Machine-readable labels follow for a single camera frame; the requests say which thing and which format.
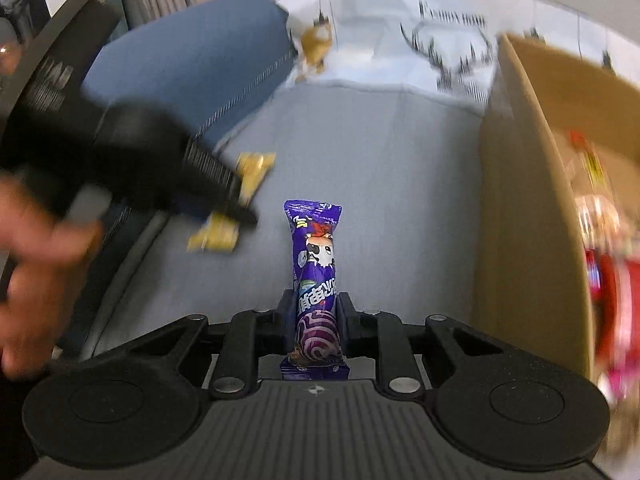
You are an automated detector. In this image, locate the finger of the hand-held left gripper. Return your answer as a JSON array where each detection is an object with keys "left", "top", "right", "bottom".
[{"left": 182, "top": 137, "right": 260, "bottom": 227}]

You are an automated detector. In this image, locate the gold candy wrapper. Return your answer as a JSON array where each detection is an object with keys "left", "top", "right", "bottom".
[{"left": 187, "top": 152, "right": 277, "bottom": 252}]

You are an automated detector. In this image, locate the blue sofa cushion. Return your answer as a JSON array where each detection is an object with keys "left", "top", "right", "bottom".
[{"left": 60, "top": 0, "right": 294, "bottom": 361}]

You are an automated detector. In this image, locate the pink snack packet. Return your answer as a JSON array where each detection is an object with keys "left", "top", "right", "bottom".
[{"left": 597, "top": 355, "right": 640, "bottom": 407}]

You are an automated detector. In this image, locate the red snack packet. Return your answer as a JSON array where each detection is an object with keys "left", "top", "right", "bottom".
[{"left": 582, "top": 247, "right": 640, "bottom": 361}]

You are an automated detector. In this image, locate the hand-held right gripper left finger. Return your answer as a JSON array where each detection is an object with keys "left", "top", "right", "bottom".
[{"left": 127, "top": 290, "right": 297, "bottom": 396}]

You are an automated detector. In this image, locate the clear cookie packet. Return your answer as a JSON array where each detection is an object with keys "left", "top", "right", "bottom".
[{"left": 567, "top": 130, "right": 640, "bottom": 251}]

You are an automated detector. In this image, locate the purple snack bar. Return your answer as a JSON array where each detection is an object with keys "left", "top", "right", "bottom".
[{"left": 280, "top": 199, "right": 350, "bottom": 381}]

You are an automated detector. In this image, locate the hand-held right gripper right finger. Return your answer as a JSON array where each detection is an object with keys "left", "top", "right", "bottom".
[{"left": 336, "top": 292, "right": 507, "bottom": 396}]

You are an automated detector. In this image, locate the person's left hand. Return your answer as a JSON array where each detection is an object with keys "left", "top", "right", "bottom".
[{"left": 0, "top": 170, "right": 107, "bottom": 381}]

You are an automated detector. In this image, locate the brown cardboard box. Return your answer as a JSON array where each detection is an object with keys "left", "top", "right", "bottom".
[{"left": 472, "top": 32, "right": 640, "bottom": 387}]

